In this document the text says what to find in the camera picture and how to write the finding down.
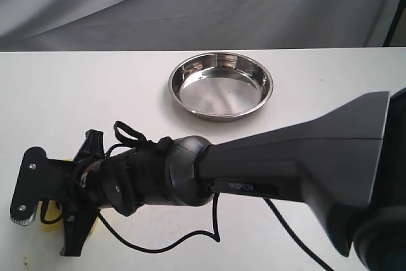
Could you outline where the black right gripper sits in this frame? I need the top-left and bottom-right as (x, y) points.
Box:
(44, 129), (171, 257)

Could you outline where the yellow sponge block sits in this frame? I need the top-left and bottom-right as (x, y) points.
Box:
(40, 157), (98, 236)

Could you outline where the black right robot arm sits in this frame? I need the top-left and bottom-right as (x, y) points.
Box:
(41, 91), (405, 270)

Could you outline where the round stainless steel dish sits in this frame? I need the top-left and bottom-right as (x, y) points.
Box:
(167, 51), (274, 122)

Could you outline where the grey backdrop cloth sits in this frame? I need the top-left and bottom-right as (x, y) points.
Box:
(1, 0), (400, 51)

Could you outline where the black stand pole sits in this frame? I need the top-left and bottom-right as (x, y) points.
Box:
(383, 0), (405, 48)

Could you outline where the black wrist camera mount plate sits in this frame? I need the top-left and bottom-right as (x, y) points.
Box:
(10, 147), (46, 226)

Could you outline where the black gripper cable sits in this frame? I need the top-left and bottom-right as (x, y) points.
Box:
(37, 121), (337, 271)

